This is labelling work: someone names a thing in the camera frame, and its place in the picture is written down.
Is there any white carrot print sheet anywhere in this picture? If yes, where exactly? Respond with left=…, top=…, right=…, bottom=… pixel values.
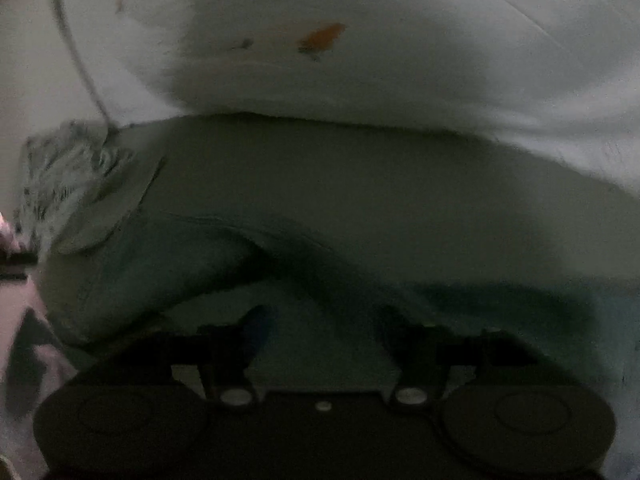
left=50, top=0, right=640, bottom=196

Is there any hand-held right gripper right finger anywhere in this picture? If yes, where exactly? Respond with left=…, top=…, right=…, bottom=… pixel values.
left=377, top=306, right=557, bottom=408

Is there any light grey garment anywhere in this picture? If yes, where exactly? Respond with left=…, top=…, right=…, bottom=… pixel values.
left=55, top=125, right=168, bottom=256

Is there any green and orange cloth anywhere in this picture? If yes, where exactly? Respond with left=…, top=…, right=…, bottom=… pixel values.
left=37, top=212, right=640, bottom=395

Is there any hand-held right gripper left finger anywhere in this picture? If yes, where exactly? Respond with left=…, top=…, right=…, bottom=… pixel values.
left=86, top=305, right=274, bottom=408

